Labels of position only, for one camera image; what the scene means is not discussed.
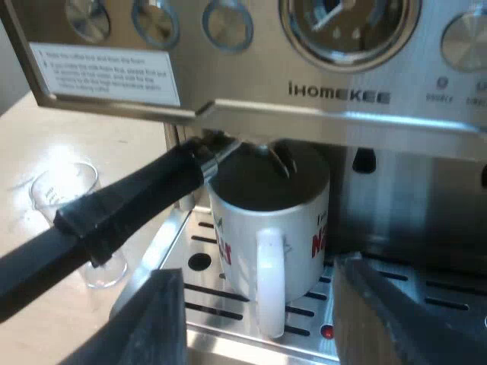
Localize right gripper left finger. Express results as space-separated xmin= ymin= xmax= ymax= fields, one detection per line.
xmin=95 ymin=267 xmax=187 ymax=365

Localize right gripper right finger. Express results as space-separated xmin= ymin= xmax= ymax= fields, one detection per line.
xmin=332 ymin=255 xmax=487 ymax=365

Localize white mug with red and black print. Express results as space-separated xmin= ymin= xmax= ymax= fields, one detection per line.
xmin=207 ymin=139 xmax=331 ymax=339

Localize steel espresso machine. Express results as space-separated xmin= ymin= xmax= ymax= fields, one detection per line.
xmin=0 ymin=0 xmax=487 ymax=365

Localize clear measuring glass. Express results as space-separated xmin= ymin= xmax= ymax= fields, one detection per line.
xmin=30 ymin=161 xmax=128 ymax=289

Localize filter holder with red-ended handle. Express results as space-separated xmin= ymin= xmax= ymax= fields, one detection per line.
xmin=0 ymin=137 xmax=242 ymax=307

